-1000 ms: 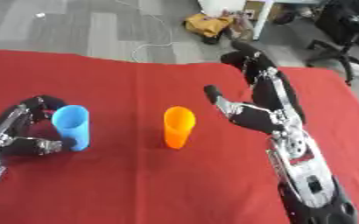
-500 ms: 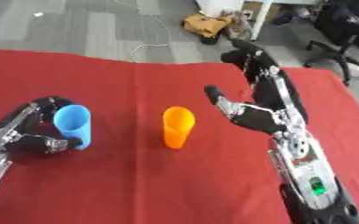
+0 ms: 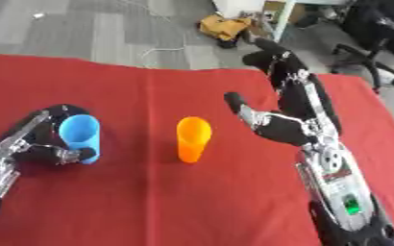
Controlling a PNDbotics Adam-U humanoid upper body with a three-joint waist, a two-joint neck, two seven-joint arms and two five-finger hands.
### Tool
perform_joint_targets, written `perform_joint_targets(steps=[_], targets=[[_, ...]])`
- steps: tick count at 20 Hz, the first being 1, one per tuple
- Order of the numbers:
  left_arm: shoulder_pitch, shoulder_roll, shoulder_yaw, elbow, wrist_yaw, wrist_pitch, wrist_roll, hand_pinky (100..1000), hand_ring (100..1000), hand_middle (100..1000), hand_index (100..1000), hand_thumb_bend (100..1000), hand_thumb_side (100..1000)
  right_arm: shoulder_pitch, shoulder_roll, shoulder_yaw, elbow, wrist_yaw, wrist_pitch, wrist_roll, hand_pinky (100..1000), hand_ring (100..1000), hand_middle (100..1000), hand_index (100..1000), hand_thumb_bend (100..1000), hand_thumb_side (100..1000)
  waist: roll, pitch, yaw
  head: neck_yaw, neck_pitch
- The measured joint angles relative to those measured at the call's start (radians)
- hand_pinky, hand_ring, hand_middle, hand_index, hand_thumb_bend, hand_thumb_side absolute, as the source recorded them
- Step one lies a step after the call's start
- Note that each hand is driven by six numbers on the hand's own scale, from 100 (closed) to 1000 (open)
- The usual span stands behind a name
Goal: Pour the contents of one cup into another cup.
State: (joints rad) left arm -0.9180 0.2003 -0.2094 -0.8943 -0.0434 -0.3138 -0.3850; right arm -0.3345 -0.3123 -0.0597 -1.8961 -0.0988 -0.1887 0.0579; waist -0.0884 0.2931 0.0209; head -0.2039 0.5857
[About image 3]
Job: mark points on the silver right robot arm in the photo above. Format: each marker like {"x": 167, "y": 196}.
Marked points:
{"x": 346, "y": 198}

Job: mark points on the black office chair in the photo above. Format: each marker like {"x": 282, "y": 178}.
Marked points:
{"x": 374, "y": 41}

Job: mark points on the white table leg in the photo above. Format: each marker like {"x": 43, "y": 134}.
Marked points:
{"x": 282, "y": 19}

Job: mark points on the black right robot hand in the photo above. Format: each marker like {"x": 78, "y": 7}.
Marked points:
{"x": 295, "y": 105}

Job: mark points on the orange plastic cup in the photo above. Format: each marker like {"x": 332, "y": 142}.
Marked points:
{"x": 193, "y": 138}

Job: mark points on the blue plastic cup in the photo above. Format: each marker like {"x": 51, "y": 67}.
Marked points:
{"x": 80, "y": 137}

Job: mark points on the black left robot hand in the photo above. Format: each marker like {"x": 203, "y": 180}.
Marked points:
{"x": 42, "y": 134}

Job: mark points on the yellow bag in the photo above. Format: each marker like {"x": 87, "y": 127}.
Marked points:
{"x": 224, "y": 27}

